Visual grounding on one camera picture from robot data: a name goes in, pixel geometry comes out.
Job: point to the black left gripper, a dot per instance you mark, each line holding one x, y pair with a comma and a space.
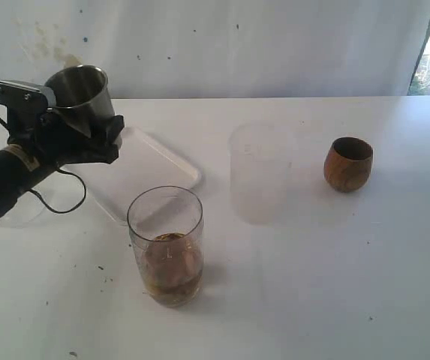
55, 136

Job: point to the stainless steel cup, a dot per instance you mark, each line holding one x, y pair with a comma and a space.
82, 97

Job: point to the clear plastic shaker lid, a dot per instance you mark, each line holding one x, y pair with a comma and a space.
29, 207

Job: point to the clear plastic tumbler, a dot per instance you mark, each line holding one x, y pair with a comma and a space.
165, 225

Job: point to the gold foil coin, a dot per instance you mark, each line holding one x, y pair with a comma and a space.
168, 237

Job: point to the small brown wooden cup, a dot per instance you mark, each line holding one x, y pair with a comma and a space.
348, 164

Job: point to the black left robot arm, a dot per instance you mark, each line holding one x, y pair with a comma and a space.
20, 173

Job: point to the white rectangular plastic tray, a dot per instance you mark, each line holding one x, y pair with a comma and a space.
143, 163

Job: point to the translucent plastic measuring cup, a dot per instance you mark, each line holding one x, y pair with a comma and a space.
260, 168

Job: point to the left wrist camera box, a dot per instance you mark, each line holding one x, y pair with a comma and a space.
26, 97

